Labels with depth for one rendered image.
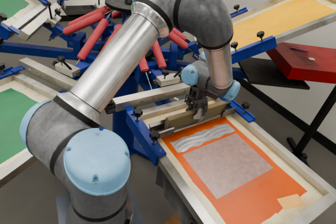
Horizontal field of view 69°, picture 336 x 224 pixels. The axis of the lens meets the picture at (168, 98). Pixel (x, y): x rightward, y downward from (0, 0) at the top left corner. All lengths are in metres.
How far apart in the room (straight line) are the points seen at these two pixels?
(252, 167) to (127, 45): 0.82
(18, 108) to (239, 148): 1.08
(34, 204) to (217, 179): 1.46
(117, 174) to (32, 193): 1.78
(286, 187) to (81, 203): 0.89
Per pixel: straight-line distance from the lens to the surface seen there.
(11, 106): 1.41
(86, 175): 0.45
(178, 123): 1.16
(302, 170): 1.26
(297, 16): 1.90
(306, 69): 1.91
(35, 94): 1.46
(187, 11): 0.58
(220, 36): 0.61
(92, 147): 0.48
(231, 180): 1.10
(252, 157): 1.23
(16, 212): 2.17
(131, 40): 0.58
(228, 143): 1.24
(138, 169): 2.25
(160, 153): 1.04
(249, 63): 2.10
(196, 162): 1.11
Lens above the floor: 1.78
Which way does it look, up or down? 35 degrees down
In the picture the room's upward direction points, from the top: 10 degrees clockwise
